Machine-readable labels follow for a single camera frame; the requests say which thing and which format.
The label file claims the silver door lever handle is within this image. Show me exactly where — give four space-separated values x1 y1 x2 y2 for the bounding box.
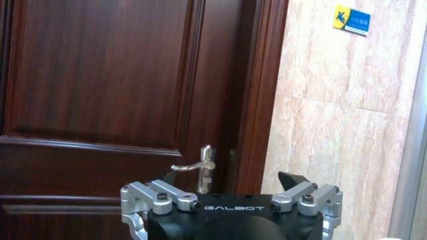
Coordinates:
170 144 217 194

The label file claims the blue yellow caution sign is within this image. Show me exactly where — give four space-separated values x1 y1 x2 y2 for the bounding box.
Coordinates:
333 4 373 37

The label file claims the dark brown door frame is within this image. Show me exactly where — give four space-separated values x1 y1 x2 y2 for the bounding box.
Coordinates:
233 0 291 195

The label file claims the silver metal vertical frame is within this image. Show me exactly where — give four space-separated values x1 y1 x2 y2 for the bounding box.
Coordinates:
389 37 427 240

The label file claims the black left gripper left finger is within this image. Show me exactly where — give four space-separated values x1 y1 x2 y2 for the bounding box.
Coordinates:
119 170 203 240

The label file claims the dark brown wooden door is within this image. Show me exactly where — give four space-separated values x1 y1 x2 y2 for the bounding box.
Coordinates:
0 0 258 240

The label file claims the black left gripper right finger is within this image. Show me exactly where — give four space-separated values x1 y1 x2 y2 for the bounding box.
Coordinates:
270 171 345 240

